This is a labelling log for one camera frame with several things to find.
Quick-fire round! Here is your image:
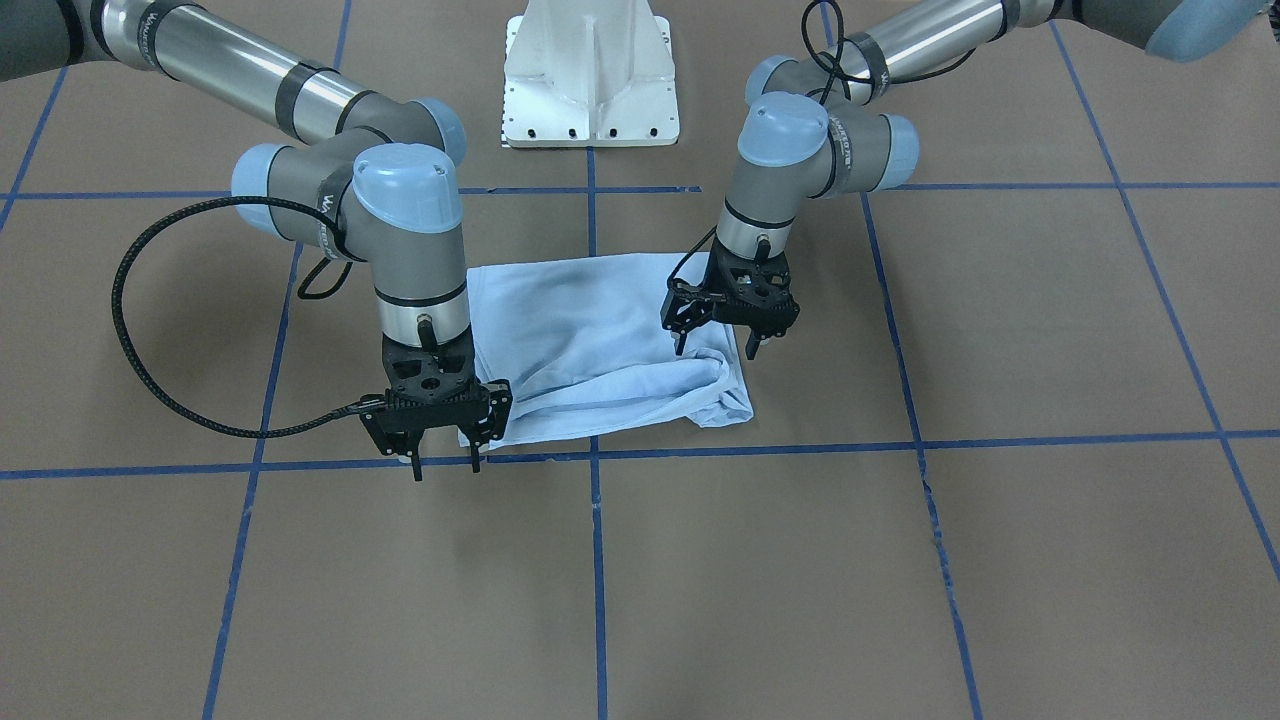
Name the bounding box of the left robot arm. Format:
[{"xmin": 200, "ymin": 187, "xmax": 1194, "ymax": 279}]
[{"xmin": 662, "ymin": 1, "xmax": 1262, "ymax": 356}]

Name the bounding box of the light blue t-shirt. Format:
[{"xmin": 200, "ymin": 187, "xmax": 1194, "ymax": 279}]
[{"xmin": 467, "ymin": 252, "xmax": 754, "ymax": 446}]

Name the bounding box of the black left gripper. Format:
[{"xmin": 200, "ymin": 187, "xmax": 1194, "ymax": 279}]
[{"xmin": 662, "ymin": 250, "xmax": 800, "ymax": 361}]

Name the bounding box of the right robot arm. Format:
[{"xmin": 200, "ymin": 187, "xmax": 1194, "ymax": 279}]
[{"xmin": 3, "ymin": 1, "xmax": 515, "ymax": 480}]

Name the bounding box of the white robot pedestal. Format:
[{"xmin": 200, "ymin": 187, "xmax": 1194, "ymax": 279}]
[{"xmin": 500, "ymin": 1, "xmax": 681, "ymax": 149}]

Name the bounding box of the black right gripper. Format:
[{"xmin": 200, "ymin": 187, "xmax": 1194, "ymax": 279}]
[{"xmin": 358, "ymin": 331, "xmax": 513, "ymax": 482}]

